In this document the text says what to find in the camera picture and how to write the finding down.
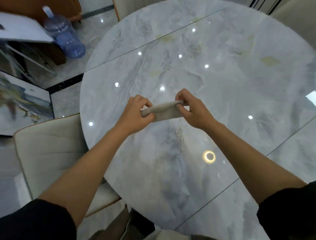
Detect person's left hand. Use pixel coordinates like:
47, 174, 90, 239
115, 95, 156, 136

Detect person's right hand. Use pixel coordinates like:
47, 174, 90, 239
174, 88, 218, 131

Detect grey cleaning cloth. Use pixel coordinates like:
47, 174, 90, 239
140, 100, 184, 122

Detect cream orange chair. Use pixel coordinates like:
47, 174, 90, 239
270, 0, 316, 49
112, 0, 168, 22
13, 113, 124, 218

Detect person's right forearm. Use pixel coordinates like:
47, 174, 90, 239
205, 121, 308, 206

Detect person's left forearm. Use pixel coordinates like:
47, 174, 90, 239
38, 125, 130, 228

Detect grey marble dining table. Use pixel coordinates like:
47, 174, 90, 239
79, 0, 316, 240

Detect person's brown vest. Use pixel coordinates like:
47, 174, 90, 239
88, 206, 218, 240

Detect person's cream top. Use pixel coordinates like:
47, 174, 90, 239
144, 229, 191, 240

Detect person's black shirt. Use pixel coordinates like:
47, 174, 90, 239
0, 180, 316, 240

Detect blue water jug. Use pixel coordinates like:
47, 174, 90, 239
42, 6, 86, 59

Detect black framed abstract painting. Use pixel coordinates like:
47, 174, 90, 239
0, 70, 55, 136

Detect small white board, blue corners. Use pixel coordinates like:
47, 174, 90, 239
0, 11, 58, 77

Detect orange sofa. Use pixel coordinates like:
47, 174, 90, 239
0, 0, 82, 66

